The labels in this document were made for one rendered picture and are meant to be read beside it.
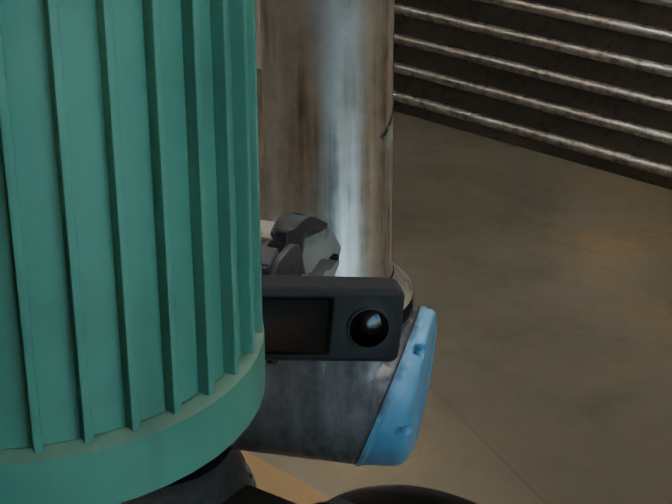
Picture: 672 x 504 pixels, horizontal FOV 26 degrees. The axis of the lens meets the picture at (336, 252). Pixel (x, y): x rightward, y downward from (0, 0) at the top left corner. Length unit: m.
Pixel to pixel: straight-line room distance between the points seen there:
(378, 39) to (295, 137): 0.10
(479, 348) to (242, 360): 2.58
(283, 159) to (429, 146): 2.98
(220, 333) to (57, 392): 0.06
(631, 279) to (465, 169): 0.76
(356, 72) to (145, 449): 0.72
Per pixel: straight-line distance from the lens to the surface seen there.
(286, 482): 1.52
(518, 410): 2.88
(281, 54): 1.18
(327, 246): 0.95
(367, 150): 1.20
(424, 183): 3.92
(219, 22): 0.46
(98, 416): 0.48
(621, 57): 3.93
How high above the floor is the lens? 1.48
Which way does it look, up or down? 25 degrees down
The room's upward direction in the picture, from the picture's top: straight up
